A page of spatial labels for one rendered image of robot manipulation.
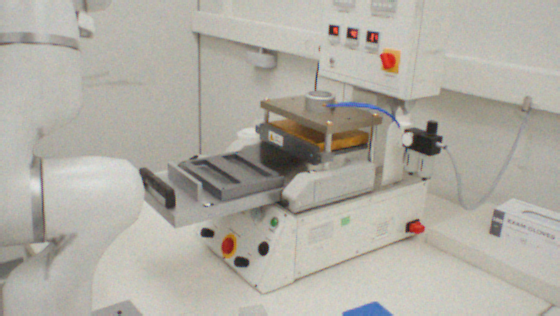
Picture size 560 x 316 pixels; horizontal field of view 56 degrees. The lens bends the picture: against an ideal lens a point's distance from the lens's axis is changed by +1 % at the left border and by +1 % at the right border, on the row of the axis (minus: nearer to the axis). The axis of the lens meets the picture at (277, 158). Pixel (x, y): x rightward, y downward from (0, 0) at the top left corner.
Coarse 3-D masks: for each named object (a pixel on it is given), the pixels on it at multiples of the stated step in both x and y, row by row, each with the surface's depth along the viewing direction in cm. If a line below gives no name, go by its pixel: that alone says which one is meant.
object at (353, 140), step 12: (276, 120) 139; (288, 120) 139; (288, 132) 131; (300, 132) 130; (312, 132) 130; (348, 132) 131; (360, 132) 132; (324, 144) 123; (336, 144) 126; (348, 144) 128; (360, 144) 131
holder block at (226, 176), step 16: (192, 160) 126; (208, 160) 127; (224, 160) 127; (240, 160) 130; (192, 176) 120; (208, 176) 117; (224, 176) 121; (240, 176) 118; (256, 176) 122; (272, 176) 119; (224, 192) 110; (240, 192) 113; (256, 192) 116
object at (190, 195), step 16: (160, 176) 122; (176, 176) 117; (176, 192) 114; (192, 192) 112; (208, 192) 115; (272, 192) 117; (160, 208) 109; (176, 208) 107; (192, 208) 107; (208, 208) 108; (224, 208) 111; (240, 208) 113; (176, 224) 105
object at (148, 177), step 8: (144, 168) 116; (144, 176) 114; (152, 176) 112; (144, 184) 117; (152, 184) 111; (160, 184) 108; (168, 184) 108; (160, 192) 108; (168, 192) 105; (168, 200) 106
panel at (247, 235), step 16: (272, 208) 121; (208, 224) 137; (224, 224) 133; (240, 224) 128; (256, 224) 124; (208, 240) 136; (240, 240) 126; (256, 240) 122; (272, 240) 118; (224, 256) 129; (256, 256) 121; (240, 272) 124; (256, 272) 120; (256, 288) 118
